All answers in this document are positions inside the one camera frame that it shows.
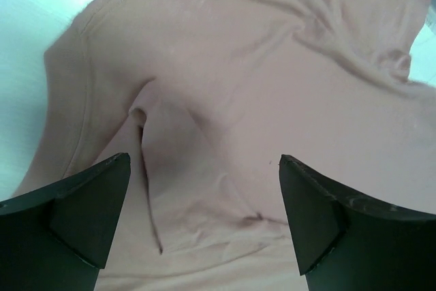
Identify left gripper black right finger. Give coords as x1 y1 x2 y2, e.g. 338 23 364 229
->
279 155 435 291

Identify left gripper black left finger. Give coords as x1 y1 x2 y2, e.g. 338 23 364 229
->
1 153 131 291

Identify pink t shirt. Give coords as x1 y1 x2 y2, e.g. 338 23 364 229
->
17 0 435 290

